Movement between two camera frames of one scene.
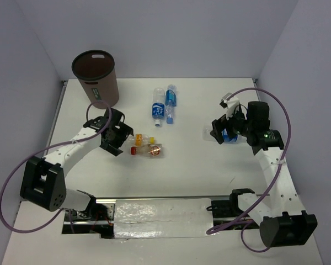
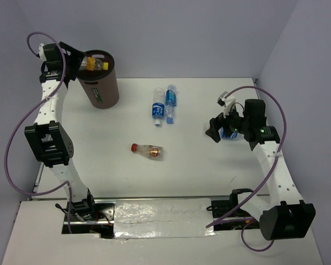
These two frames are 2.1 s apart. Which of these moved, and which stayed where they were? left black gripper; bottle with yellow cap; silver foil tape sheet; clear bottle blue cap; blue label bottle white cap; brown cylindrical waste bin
Moved: bottle with yellow cap; left black gripper
Stayed: clear bottle blue cap; blue label bottle white cap; brown cylindrical waste bin; silver foil tape sheet
